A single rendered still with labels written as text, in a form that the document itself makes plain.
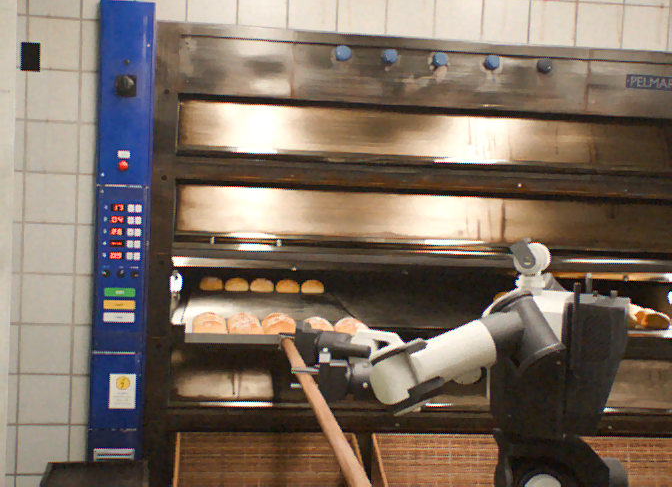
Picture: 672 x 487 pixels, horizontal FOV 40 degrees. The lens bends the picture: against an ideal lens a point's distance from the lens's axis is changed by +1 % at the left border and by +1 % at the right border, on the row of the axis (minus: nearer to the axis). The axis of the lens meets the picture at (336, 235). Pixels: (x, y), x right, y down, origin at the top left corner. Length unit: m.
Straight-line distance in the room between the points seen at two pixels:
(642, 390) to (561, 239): 0.57
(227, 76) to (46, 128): 0.56
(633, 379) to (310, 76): 1.44
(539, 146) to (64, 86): 1.48
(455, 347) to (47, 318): 1.49
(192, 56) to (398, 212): 0.80
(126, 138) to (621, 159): 1.56
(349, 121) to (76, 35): 0.86
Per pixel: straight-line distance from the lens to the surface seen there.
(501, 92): 2.98
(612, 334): 2.00
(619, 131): 3.12
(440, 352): 1.78
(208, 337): 2.56
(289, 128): 2.84
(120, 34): 2.84
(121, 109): 2.82
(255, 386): 2.89
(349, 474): 1.42
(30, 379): 2.94
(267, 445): 2.90
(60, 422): 2.96
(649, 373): 3.22
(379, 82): 2.89
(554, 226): 3.01
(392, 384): 1.79
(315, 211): 2.84
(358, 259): 2.71
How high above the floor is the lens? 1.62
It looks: 3 degrees down
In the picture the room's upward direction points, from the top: 2 degrees clockwise
